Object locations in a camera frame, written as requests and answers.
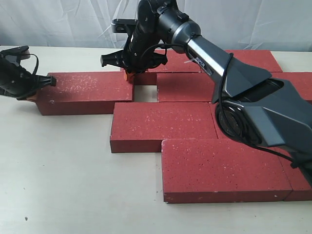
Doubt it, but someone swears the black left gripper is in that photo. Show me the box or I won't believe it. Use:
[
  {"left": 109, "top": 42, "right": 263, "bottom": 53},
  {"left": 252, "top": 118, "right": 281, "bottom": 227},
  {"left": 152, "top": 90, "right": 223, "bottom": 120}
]
[{"left": 0, "top": 58, "right": 57, "bottom": 102}]

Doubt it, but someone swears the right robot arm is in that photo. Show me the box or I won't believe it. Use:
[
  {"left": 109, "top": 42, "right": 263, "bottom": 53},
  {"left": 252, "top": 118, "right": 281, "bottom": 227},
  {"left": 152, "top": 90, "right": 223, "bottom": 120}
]
[{"left": 100, "top": 0, "right": 312, "bottom": 181}]

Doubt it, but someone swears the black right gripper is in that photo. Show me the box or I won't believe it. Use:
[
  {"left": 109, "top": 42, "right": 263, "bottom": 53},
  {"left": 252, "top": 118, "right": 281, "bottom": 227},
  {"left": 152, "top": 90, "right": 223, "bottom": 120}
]
[{"left": 100, "top": 22, "right": 168, "bottom": 83}]

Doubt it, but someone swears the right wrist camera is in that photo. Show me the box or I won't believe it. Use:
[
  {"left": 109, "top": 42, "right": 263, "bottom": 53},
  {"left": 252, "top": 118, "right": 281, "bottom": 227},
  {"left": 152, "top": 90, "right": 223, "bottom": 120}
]
[{"left": 111, "top": 19, "right": 137, "bottom": 35}]

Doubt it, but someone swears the red brick right third row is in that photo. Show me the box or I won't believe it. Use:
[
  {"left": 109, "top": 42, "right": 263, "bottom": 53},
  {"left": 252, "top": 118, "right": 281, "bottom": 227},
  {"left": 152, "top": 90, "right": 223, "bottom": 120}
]
[{"left": 209, "top": 102, "right": 228, "bottom": 139}]

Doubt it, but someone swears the red brick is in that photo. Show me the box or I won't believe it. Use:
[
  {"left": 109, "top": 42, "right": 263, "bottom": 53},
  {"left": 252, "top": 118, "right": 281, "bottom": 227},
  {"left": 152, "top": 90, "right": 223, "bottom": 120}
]
[
  {"left": 157, "top": 73, "right": 215, "bottom": 102},
  {"left": 161, "top": 139, "right": 292, "bottom": 203},
  {"left": 36, "top": 71, "right": 134, "bottom": 116},
  {"left": 278, "top": 157, "right": 312, "bottom": 202},
  {"left": 120, "top": 48, "right": 203, "bottom": 86},
  {"left": 110, "top": 102, "right": 217, "bottom": 153},
  {"left": 225, "top": 50, "right": 283, "bottom": 73}
]

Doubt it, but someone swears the left black cable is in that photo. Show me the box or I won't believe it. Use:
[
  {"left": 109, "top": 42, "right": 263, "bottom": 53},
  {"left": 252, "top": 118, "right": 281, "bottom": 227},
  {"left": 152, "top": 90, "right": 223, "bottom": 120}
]
[{"left": 21, "top": 53, "right": 39, "bottom": 76}]

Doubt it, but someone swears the red brick right second row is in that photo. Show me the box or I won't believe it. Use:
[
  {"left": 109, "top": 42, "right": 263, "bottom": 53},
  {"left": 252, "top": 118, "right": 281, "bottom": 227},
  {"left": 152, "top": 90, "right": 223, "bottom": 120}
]
[{"left": 272, "top": 72, "right": 312, "bottom": 103}]

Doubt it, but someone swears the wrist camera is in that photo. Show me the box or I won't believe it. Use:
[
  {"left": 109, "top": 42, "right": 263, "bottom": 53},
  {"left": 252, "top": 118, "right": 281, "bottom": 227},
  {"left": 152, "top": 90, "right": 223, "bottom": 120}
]
[
  {"left": 111, "top": 19, "right": 137, "bottom": 35},
  {"left": 0, "top": 45, "right": 30, "bottom": 61}
]

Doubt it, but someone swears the red brick top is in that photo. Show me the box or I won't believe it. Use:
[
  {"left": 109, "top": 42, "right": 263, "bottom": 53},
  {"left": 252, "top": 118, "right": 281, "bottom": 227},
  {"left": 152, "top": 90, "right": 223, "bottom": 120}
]
[{"left": 36, "top": 71, "right": 134, "bottom": 116}]

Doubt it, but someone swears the white wrinkled backdrop cloth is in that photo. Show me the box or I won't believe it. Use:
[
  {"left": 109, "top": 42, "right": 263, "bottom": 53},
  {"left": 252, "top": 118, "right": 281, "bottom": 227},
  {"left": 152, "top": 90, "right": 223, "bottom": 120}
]
[{"left": 0, "top": 0, "right": 312, "bottom": 52}]

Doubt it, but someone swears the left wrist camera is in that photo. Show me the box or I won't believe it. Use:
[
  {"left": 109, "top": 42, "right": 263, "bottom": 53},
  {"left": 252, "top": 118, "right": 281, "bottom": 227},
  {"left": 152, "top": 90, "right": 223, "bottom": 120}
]
[{"left": 0, "top": 45, "right": 30, "bottom": 61}]

